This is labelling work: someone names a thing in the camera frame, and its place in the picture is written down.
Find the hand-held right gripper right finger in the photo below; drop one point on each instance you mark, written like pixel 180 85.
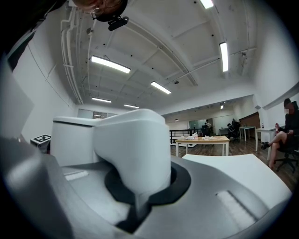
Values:
pixel 205 210

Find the white rectangular table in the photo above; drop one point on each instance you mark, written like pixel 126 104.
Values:
pixel 233 168

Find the white pipe bundle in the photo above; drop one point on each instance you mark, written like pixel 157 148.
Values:
pixel 70 58

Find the black metal railing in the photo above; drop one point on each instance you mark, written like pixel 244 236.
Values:
pixel 182 134

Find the ceiling strip light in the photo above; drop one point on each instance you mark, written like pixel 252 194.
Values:
pixel 101 100
pixel 131 106
pixel 206 3
pixel 160 87
pixel 224 57
pixel 111 64

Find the wooden table with white legs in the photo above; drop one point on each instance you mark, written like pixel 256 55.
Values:
pixel 203 139

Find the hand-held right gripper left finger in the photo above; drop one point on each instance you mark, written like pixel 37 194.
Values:
pixel 46 198

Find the black head camera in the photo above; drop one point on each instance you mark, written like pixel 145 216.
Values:
pixel 118 23

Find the black office chair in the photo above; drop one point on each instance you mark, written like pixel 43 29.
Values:
pixel 288 154

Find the person's head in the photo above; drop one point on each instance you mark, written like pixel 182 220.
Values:
pixel 100 7

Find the person's black shirt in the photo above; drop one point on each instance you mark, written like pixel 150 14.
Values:
pixel 25 18

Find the white desk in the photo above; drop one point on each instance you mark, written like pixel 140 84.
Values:
pixel 266 129
pixel 247 127

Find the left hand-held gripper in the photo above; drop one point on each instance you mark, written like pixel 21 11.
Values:
pixel 42 140

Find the white packets pile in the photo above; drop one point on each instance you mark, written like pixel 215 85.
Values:
pixel 192 136

